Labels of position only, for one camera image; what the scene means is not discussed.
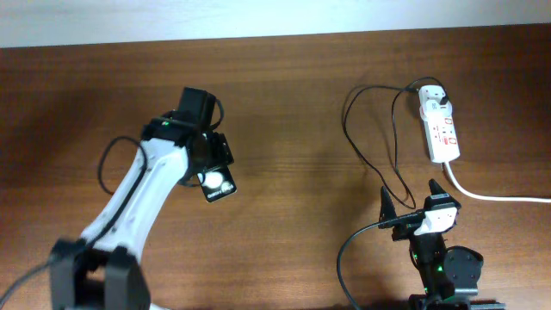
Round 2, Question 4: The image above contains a white power strip cord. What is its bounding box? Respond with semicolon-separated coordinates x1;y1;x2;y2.
442;161;551;204

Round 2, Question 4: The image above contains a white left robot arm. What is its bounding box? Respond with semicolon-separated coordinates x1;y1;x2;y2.
50;88;238;310

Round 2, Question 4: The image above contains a black Galaxy smartphone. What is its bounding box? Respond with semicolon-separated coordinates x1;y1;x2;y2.
197;166;238;203

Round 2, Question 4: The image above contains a black charger cable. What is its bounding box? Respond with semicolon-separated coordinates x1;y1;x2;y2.
341;76;449;211

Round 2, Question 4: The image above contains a white charger adapter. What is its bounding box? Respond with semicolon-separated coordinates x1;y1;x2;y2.
418;85;453;121

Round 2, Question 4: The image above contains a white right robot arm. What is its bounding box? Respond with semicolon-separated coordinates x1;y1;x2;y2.
379;179;506;310

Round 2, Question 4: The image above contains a white power strip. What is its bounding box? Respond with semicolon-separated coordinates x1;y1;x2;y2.
422;115;460;164

